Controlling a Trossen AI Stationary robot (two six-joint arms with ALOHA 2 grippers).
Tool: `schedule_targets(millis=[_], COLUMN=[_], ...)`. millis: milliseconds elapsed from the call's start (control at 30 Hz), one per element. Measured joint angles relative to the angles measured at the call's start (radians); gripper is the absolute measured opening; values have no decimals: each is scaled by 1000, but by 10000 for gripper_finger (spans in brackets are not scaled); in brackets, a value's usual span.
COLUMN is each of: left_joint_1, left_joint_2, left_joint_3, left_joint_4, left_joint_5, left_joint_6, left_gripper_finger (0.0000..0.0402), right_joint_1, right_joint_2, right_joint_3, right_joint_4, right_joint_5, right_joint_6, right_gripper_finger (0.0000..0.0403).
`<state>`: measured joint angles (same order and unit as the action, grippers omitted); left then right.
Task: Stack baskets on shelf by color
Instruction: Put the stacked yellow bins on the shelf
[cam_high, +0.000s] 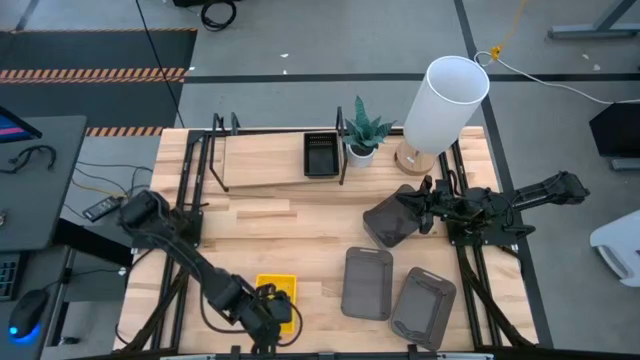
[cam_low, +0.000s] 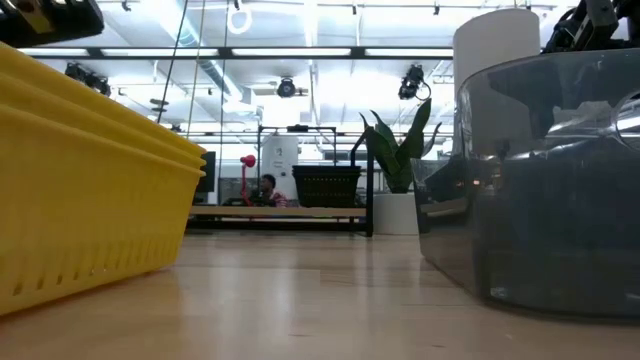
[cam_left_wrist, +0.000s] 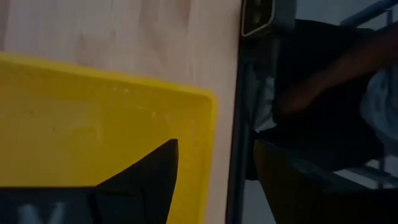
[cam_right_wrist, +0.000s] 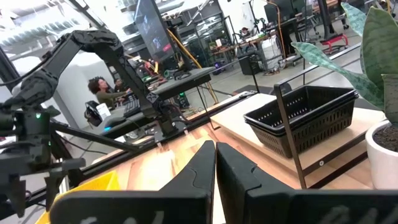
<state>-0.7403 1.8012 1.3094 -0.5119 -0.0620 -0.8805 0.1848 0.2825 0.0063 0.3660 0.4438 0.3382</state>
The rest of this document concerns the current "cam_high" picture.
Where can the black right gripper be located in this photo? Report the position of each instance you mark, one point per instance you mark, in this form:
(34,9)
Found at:
(445,202)

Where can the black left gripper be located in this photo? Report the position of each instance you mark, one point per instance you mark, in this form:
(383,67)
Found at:
(260,320)

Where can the translucent gray plastic basket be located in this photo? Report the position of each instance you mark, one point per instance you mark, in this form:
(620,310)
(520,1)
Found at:
(392,227)
(367,285)
(422,310)

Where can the yellow slotted plastic basket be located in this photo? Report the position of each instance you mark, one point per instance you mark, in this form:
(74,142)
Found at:
(280,285)
(258,280)

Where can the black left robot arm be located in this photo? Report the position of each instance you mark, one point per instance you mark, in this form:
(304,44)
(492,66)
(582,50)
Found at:
(190,250)

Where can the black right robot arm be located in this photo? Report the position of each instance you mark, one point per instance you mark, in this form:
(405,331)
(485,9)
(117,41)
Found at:
(505,205)

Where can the green plant in white pot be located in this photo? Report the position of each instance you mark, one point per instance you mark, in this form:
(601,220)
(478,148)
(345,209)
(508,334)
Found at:
(362,132)

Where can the white shade lamp wooden base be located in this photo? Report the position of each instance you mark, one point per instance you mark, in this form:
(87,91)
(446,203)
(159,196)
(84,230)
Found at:
(445,105)

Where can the black plastic basket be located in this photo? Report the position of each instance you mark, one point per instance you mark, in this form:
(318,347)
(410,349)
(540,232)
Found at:
(321,157)

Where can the white plastic object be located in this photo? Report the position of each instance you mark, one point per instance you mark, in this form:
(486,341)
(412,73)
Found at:
(620,245)

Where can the black box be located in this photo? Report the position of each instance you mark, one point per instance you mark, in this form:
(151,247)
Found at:
(617,130)

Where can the black computer mouse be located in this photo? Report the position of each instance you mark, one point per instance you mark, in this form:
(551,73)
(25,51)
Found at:
(27,312)

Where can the gray metal table foot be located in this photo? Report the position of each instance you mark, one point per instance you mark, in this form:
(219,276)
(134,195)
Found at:
(590,31)

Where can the black keyboard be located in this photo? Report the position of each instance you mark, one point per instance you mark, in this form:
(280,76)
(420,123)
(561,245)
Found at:
(7,275)

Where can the gray desk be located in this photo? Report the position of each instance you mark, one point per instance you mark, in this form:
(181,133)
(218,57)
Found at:
(40,200)

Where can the computer monitor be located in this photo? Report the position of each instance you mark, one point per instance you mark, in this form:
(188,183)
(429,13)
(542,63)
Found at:
(12,127)

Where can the black hazard striped floor mat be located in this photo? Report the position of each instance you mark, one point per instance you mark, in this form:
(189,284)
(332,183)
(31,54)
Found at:
(100,55)

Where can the wooden shelf with black frame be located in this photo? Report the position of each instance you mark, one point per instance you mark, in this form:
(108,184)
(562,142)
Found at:
(260,160)

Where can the black metal table frame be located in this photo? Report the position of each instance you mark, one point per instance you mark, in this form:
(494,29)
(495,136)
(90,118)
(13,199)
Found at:
(195,165)

